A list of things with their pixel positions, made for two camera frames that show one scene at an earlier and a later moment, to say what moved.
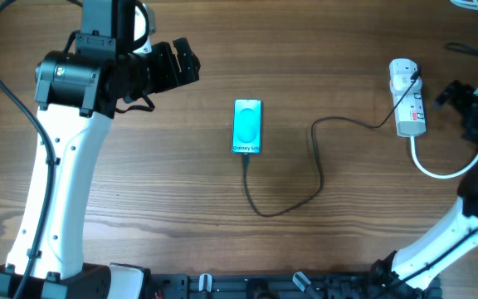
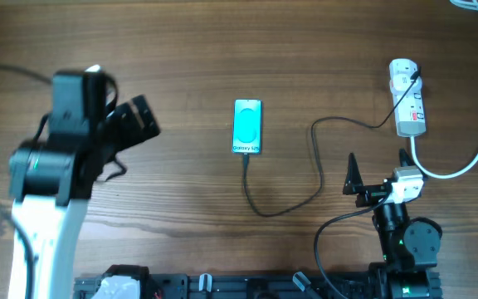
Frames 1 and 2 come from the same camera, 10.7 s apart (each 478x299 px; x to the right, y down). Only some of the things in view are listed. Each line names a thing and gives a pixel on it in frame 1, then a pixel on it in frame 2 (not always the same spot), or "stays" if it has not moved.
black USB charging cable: [319, 154] stays
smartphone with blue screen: [247, 126] stays
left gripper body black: [162, 73] → [125, 126]
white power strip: [405, 83] stays
